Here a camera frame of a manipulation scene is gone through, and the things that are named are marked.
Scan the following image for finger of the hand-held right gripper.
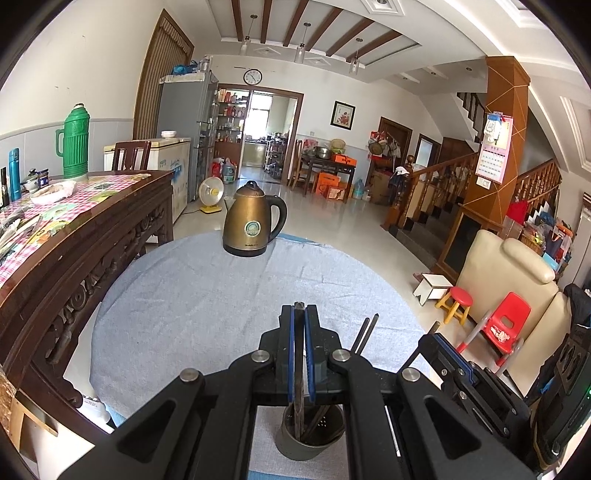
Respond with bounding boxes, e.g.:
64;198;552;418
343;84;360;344
418;332;532;439

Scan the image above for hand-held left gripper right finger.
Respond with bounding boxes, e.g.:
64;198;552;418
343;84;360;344
304;305;528;480

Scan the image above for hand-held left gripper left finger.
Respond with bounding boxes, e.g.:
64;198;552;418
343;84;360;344
59;304;297;480

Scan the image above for pile of black chopsticks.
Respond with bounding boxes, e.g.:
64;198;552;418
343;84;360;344
302;313;380;445

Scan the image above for dark green perforated utensil holder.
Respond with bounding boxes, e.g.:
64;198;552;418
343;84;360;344
274;402;348;462

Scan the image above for red and yellow stool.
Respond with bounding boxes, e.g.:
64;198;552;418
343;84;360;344
435;286;474;326

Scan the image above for red plastic child chair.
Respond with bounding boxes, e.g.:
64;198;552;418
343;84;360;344
457;292;532;370

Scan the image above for small white stool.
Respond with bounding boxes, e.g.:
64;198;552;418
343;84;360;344
412;273;454;306

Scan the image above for beige leather armchair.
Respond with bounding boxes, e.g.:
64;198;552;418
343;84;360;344
455;229;591;393

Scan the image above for grey round table cloth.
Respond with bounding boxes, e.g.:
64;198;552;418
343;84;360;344
90;231;432;480

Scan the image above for bronze electric kettle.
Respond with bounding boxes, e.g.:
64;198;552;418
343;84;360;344
222;180;288;258

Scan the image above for pile of colourful bags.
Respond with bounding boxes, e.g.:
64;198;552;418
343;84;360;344
522;203;591;278

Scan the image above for orange cardboard box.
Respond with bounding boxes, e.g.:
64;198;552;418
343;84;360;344
315;172;345;199

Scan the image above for wooden staircase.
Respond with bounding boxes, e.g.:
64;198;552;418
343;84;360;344
381;92;564;259

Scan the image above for yellow round fan heater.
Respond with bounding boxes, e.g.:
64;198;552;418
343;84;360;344
198;176;225;214

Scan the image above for dark wooden side table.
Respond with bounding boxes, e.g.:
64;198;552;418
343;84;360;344
300;154;356;197

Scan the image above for white chest freezer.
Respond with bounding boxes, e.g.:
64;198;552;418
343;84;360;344
103;137;192;224

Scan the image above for carved dark wooden sideboard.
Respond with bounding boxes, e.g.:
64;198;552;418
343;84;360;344
0;170;175;411

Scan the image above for display cabinet with bottles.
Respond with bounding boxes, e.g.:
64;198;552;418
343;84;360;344
215;88;252;169

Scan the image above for red checkered table cover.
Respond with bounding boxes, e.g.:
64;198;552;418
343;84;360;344
0;172;153;287

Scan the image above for dark wooden chair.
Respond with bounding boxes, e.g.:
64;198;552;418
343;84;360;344
112;141;152;172

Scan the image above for orange wooden pillar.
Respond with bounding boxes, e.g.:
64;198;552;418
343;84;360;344
443;55;531;287

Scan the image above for grey refrigerator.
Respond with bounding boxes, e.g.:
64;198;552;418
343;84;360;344
157;69;220;204

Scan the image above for green thermos flask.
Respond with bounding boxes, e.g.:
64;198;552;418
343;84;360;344
55;104;92;180

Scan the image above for blue water bottle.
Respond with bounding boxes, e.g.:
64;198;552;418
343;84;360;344
8;148;22;202

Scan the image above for pink wall calendar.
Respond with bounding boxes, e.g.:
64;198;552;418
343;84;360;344
475;112;514;184

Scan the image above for framed wall picture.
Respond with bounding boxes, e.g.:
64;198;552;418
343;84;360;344
331;100;356;129

